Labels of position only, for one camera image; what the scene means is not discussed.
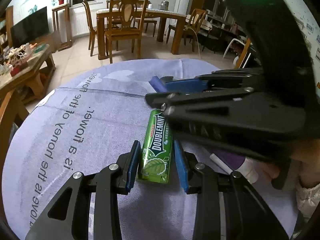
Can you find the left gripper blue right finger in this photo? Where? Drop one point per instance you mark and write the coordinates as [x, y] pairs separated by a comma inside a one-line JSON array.
[[181, 166]]

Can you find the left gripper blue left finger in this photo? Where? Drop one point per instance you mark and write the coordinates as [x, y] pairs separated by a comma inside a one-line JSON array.
[[132, 167]]

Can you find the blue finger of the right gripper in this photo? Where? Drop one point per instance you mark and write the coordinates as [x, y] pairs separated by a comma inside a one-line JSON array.
[[194, 85], [159, 84]]

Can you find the green doublemint gum pack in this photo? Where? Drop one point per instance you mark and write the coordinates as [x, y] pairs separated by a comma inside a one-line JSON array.
[[154, 166]]

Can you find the person right hand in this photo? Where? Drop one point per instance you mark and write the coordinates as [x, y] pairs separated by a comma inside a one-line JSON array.
[[302, 165]]

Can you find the white plastic chair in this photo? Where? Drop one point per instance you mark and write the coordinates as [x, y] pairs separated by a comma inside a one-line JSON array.
[[236, 45]]

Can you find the wooden dining chair front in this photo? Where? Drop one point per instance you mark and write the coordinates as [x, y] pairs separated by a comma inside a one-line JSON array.
[[125, 22]]

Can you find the wooden dining chair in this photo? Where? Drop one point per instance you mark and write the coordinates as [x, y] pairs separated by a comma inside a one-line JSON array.
[[125, 22], [92, 30], [192, 26]]

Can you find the purple white tube bottle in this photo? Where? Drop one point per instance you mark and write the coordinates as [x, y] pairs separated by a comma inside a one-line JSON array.
[[230, 162]]

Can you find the wooden dining chair right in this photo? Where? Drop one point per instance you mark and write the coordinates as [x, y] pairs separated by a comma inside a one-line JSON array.
[[192, 26]]

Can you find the purple floral tablecloth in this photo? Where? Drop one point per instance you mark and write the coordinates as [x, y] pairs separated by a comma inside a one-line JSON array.
[[84, 125]]

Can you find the metal kettle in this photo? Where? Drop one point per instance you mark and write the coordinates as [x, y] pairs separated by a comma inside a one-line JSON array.
[[164, 5]]

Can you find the wooden dining chair left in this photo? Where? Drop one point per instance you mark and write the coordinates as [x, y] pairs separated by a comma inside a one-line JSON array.
[[92, 30]]

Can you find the tall wooden plant stand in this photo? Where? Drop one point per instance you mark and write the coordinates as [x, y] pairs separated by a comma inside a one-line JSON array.
[[62, 26]]

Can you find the wooden coffee table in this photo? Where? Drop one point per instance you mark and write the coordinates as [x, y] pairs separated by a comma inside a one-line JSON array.
[[32, 82]]

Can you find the wooden armchair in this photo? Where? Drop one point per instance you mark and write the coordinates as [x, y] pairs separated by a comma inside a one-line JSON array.
[[13, 111]]

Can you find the black flat television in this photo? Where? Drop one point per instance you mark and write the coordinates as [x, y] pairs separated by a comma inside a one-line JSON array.
[[31, 27]]

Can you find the wooden bookshelf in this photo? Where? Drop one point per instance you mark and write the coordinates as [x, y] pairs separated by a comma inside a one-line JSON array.
[[6, 25]]

